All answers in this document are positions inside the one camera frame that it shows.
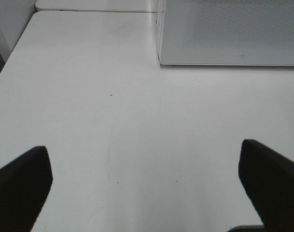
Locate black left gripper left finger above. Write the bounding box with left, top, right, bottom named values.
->
left=0, top=146, right=53, bottom=232

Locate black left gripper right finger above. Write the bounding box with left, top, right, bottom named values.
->
left=238, top=139, right=294, bottom=232

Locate white microwave door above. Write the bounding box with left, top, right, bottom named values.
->
left=157, top=0, right=294, bottom=66

